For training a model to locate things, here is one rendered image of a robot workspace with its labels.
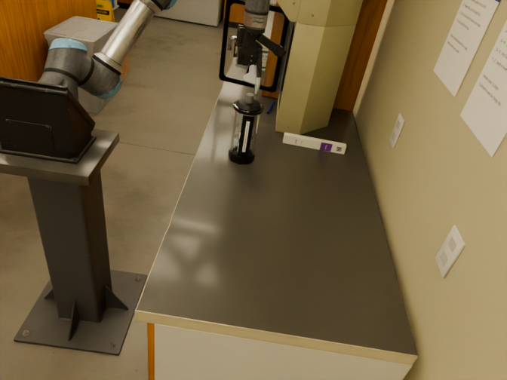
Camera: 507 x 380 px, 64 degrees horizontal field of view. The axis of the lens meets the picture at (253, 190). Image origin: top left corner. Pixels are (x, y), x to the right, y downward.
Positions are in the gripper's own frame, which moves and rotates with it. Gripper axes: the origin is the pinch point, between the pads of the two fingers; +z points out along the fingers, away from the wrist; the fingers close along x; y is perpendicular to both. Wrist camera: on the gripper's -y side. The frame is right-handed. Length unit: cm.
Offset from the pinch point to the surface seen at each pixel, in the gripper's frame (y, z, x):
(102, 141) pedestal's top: 52, 30, -13
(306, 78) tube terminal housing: -28.5, 4.2, -19.1
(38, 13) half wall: 112, 47, -239
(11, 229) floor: 113, 124, -70
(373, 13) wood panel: -66, -17, -46
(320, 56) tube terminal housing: -32.2, -5.1, -19.1
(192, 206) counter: 22.9, 30.1, 28.5
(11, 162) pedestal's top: 81, 30, 1
